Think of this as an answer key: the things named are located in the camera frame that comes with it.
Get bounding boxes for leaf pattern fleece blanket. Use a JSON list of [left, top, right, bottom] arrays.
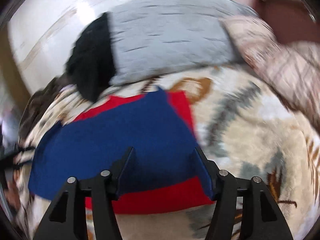
[[13, 65, 319, 239]]

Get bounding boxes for grey quilted pillow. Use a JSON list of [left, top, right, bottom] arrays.
[[108, 0, 256, 86]]

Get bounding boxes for red and blue knit garment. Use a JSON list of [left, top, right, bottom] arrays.
[[28, 89, 213, 215]]

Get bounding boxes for dark brown fuzzy cloth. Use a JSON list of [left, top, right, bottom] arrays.
[[18, 74, 71, 141]]

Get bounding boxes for black garment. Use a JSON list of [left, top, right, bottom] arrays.
[[66, 12, 116, 102]]

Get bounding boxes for beige striped patterned pillow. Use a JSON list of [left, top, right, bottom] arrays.
[[220, 16, 319, 129]]

